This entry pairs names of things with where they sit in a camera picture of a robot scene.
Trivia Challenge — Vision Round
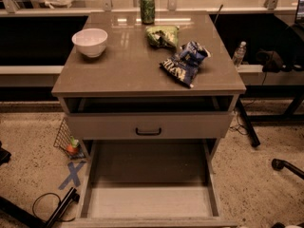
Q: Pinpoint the wire mesh basket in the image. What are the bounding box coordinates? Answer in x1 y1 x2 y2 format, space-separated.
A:
53 120 85 160

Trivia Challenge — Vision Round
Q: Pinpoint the grey middle drawer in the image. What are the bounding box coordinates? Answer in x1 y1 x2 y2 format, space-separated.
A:
66 112 233 140

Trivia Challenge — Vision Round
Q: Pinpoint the grey drawer cabinet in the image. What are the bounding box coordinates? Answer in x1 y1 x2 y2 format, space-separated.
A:
52 11 245 155

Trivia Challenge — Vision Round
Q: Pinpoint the black chair base leg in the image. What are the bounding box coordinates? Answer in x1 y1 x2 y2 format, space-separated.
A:
272 159 304 180

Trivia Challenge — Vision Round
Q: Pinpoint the black floor stand leg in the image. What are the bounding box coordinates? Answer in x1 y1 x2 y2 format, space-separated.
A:
0 187 80 228

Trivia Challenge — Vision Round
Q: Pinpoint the green chip bag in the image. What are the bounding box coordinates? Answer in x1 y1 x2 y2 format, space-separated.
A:
145 26 179 48

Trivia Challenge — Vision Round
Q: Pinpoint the open bottom drawer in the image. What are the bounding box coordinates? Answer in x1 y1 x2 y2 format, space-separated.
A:
63 140 238 228

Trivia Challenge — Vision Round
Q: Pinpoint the black cable loop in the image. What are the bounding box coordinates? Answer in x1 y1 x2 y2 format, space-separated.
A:
31 192 76 223

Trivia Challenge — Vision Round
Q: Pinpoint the green soda can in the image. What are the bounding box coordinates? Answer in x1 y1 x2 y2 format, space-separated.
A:
140 0 155 24

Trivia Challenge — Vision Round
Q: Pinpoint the clear water bottle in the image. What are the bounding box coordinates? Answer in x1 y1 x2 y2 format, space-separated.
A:
232 41 247 67

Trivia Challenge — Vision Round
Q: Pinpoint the black diagonal pole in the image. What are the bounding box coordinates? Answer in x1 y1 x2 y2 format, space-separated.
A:
236 99 260 148

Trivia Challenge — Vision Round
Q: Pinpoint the blue chip bag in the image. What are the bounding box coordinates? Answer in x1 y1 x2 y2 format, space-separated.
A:
160 41 211 88

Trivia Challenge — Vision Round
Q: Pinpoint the orange item in basket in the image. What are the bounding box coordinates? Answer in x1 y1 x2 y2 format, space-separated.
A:
66 137 79 155

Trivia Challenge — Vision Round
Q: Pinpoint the white bowl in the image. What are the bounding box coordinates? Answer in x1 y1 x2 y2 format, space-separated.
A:
72 28 108 58

